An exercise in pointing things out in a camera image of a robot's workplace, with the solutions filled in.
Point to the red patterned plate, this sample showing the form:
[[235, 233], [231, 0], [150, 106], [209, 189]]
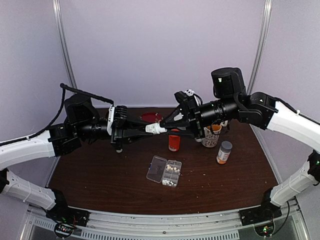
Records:
[[152, 117]]

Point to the circuit board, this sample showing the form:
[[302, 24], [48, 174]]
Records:
[[63, 230], [264, 230]]

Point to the white pills in organizer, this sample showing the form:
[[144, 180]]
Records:
[[167, 182]]

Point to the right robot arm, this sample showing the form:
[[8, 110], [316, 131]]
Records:
[[258, 109]]

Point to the orange pill bottle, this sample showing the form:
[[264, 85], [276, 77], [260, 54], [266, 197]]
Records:
[[174, 143]]

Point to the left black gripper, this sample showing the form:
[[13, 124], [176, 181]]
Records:
[[120, 133]]

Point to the amber bottle grey cap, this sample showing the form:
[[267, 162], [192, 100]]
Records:
[[224, 152]]

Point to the right circuit board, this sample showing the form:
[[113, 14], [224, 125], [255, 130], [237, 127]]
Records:
[[264, 230]]

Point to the cream ribbed mug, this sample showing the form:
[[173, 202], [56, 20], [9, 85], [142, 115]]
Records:
[[224, 123]]

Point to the clear pill organizer box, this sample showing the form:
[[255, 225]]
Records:
[[157, 170]]

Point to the left circuit board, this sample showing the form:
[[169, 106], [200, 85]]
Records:
[[63, 230]]

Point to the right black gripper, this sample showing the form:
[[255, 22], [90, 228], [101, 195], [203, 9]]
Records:
[[195, 122]]

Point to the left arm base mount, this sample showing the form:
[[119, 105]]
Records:
[[72, 216]]

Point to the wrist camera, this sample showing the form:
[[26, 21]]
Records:
[[186, 97], [117, 115]]

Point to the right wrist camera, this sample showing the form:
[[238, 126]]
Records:
[[186, 97]]

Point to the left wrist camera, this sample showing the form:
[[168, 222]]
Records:
[[117, 115]]

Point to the beige pills in organizer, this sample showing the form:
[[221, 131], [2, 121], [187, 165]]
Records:
[[172, 168]]

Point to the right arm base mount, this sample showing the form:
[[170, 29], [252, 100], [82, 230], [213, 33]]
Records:
[[262, 213]]

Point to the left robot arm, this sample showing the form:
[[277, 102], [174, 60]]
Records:
[[83, 123]]

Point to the yellow inside patterned mug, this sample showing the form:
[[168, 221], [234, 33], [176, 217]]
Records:
[[211, 136]]

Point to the aluminium front rail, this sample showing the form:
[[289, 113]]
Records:
[[221, 225]]

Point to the right aluminium frame post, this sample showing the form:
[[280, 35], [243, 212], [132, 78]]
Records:
[[263, 34]]

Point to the aluminium frame post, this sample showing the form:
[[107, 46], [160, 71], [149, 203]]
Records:
[[63, 42], [263, 34]]

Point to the left aluminium frame post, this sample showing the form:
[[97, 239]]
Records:
[[63, 42]]

